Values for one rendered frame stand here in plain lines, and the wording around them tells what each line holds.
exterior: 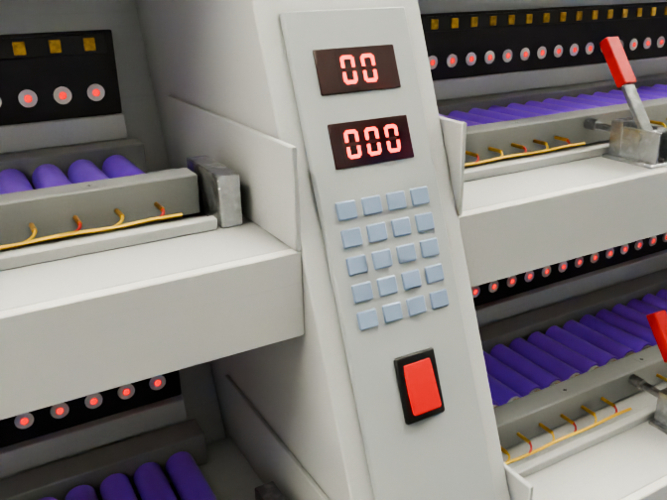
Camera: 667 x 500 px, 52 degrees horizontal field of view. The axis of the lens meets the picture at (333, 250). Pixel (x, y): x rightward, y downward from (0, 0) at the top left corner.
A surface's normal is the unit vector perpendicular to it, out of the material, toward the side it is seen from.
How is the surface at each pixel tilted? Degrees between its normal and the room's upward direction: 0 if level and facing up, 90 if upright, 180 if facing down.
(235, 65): 90
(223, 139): 90
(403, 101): 90
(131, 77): 90
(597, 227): 110
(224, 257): 21
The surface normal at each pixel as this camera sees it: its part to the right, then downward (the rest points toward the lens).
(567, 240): 0.49, 0.30
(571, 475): -0.02, -0.93
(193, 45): -0.87, 0.19
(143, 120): 0.45, -0.04
